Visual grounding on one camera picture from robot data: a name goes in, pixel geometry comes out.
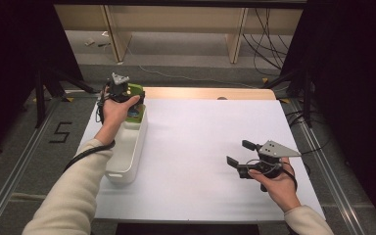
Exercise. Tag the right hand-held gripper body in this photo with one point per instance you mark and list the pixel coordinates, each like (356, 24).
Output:
(274, 150)

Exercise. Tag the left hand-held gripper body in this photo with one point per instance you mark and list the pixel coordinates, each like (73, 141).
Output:
(119, 88)

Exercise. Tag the green cartoon phone case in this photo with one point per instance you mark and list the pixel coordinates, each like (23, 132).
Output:
(136, 112)

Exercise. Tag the white plastic bin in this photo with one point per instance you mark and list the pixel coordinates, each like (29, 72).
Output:
(127, 153)

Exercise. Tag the person's left hand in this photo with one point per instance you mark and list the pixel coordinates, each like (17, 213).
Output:
(114, 114)

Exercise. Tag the person's right hand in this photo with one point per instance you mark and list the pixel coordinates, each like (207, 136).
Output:
(277, 189)

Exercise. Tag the white board sheet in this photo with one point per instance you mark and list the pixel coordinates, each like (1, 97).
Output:
(192, 147)

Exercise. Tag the small black floor object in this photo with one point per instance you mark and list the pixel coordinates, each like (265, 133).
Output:
(103, 44)

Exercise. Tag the small white floor object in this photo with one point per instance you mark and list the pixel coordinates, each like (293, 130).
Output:
(89, 41)

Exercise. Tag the black stand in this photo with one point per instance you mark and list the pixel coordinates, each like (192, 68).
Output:
(40, 98)
(306, 94)

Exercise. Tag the light wooden desk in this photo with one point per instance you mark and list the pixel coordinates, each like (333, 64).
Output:
(176, 19)

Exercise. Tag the black curtain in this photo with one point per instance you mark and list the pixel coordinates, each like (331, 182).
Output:
(355, 81)
(13, 65)

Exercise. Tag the metal floor rail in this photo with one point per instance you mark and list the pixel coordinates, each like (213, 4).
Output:
(333, 176)
(16, 176)

